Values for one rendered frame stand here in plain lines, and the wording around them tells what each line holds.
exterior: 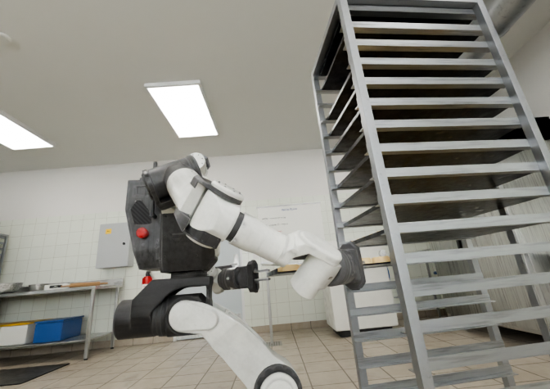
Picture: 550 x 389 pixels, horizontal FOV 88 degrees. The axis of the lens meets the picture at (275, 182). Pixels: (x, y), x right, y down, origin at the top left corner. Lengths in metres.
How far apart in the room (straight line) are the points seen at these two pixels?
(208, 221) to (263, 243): 0.12
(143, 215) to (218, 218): 0.46
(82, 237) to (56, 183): 1.18
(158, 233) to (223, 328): 0.35
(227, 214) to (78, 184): 5.66
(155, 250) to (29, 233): 5.49
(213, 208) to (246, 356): 0.54
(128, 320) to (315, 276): 0.61
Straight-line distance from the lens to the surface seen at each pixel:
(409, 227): 0.96
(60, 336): 5.09
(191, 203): 0.63
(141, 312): 1.01
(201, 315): 0.95
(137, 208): 1.01
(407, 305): 0.90
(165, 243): 0.95
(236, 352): 0.99
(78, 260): 5.80
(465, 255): 1.05
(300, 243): 0.60
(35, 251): 6.25
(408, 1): 1.49
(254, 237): 0.58
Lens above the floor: 0.76
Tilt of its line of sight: 19 degrees up
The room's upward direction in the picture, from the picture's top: 5 degrees counter-clockwise
